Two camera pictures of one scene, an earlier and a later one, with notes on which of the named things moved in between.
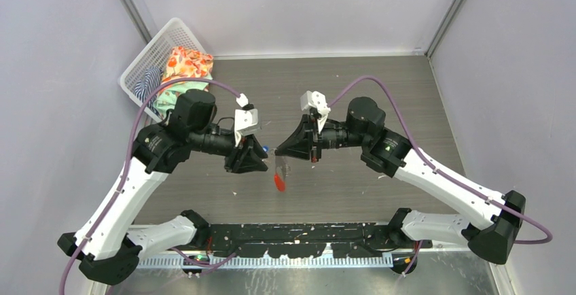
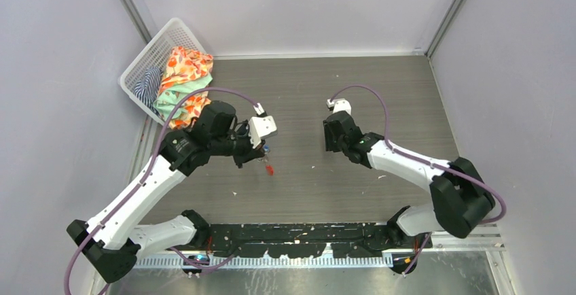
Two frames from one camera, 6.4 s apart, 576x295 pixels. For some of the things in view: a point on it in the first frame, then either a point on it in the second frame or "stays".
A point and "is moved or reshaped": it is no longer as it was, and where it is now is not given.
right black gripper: (299, 144) to (331, 145)
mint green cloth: (169, 95) stays
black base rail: (311, 240) stays
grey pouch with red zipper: (282, 172) is moved or reshaped
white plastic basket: (155, 54) stays
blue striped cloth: (145, 89) stays
